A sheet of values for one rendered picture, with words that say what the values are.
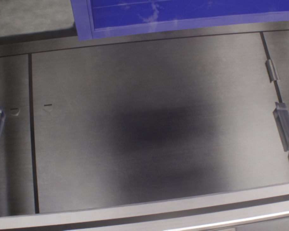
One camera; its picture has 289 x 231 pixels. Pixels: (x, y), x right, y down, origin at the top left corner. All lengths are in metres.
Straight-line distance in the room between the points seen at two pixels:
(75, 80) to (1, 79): 0.16
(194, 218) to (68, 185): 0.40
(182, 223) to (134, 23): 0.24
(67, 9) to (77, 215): 0.67
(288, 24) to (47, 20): 0.56
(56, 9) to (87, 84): 0.23
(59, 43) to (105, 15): 0.59
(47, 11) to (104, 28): 0.70
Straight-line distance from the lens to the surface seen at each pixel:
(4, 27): 1.19
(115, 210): 0.57
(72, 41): 1.05
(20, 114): 0.98
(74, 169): 0.92
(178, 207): 0.57
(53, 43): 1.05
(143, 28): 0.46
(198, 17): 0.46
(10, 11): 1.14
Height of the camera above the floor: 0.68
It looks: 23 degrees down
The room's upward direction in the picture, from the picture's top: 172 degrees clockwise
